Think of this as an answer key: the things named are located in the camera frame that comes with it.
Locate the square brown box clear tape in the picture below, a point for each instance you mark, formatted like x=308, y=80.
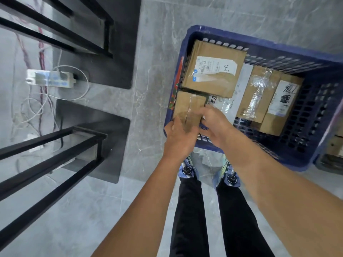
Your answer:
x=185, y=104

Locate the person's left hand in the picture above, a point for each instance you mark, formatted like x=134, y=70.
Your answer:
x=179, y=141

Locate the person's leg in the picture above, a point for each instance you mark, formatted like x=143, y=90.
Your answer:
x=241, y=222
x=189, y=219

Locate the person's right shoe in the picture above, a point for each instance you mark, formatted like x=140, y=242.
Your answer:
x=230, y=177

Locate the brown cardboard box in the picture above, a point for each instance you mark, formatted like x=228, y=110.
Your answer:
x=335, y=147

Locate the person's left leg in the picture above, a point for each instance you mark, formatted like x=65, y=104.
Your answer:
x=189, y=219

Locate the blue plastic crate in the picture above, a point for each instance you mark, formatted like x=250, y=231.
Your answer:
x=193, y=32

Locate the person's right hand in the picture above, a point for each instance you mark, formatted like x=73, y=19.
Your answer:
x=218, y=128

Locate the white cardboard box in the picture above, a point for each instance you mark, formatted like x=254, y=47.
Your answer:
x=241, y=85

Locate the brown box handwritten label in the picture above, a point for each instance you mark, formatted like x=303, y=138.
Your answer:
x=270, y=123

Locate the brown box peeling white label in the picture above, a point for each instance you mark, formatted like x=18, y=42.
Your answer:
x=214, y=85

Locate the person's right leg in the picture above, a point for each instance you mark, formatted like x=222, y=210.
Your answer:
x=241, y=222

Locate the long taped brown box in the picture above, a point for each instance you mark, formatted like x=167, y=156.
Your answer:
x=270, y=85

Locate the person's right forearm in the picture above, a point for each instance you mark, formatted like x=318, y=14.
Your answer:
x=289, y=192

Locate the person's left forearm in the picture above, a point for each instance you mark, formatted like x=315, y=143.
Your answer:
x=139, y=211

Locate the white power strip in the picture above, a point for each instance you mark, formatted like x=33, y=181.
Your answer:
x=51, y=78

